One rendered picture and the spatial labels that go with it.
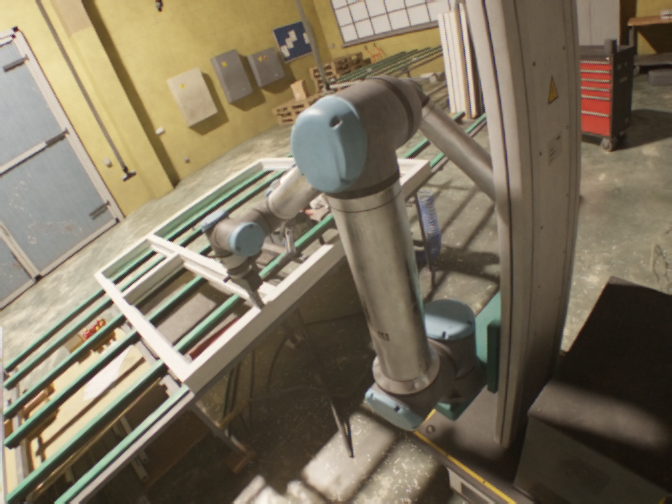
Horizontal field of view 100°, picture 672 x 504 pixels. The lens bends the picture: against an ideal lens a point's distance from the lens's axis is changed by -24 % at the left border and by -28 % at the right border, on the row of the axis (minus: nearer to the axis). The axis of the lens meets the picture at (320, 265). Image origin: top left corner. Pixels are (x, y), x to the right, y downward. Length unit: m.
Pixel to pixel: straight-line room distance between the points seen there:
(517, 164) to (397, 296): 0.30
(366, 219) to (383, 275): 0.10
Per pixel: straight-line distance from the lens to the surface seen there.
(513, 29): 0.63
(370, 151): 0.47
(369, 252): 0.55
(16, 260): 7.56
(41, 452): 2.10
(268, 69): 9.26
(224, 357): 1.22
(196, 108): 8.14
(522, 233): 0.73
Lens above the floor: 1.65
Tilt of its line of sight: 33 degrees down
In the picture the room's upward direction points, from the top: 22 degrees counter-clockwise
